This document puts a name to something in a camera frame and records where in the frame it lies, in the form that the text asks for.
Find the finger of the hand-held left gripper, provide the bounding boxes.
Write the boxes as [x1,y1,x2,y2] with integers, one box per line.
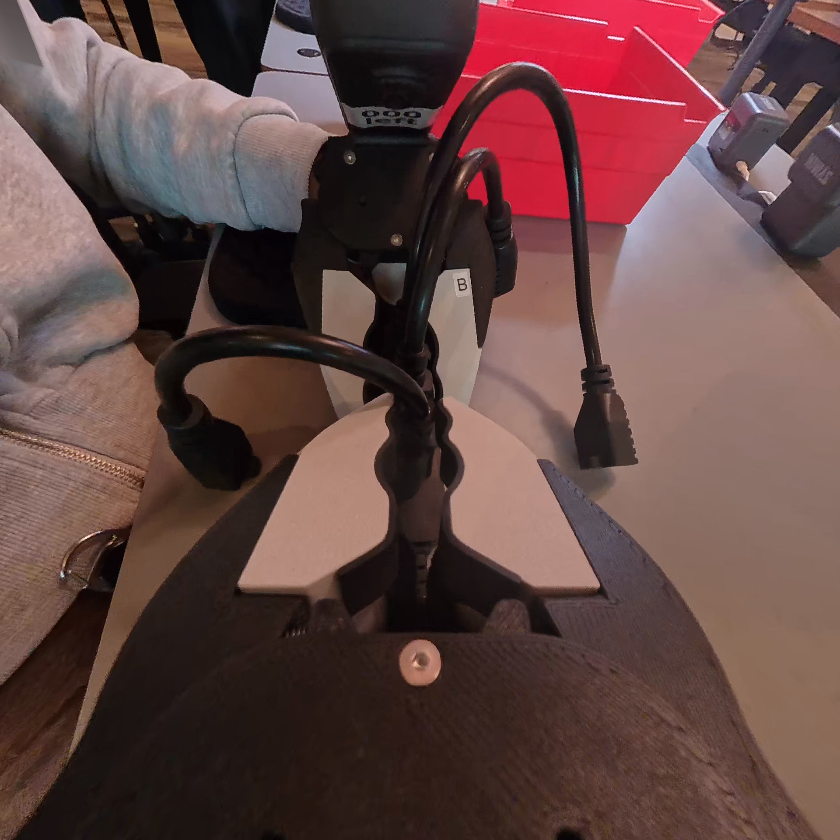
[320,268,395,419]
[427,268,484,408]

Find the red plastic bin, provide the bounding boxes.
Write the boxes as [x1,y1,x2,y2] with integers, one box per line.
[430,26,726,227]
[472,0,726,50]

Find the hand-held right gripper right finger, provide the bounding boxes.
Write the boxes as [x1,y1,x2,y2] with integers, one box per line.
[441,400,601,597]

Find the grey metal table leg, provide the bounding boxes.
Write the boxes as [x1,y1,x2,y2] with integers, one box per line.
[722,0,798,109]

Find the metal ring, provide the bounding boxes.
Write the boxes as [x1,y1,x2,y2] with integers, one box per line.
[58,528,129,592]

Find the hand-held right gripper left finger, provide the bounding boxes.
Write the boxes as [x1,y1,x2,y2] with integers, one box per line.
[238,397,398,597]

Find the grey battery pack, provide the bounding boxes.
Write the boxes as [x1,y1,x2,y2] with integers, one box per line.
[707,92,791,173]
[761,125,840,258]

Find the person's left forearm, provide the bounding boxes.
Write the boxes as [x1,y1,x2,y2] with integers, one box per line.
[0,16,332,234]

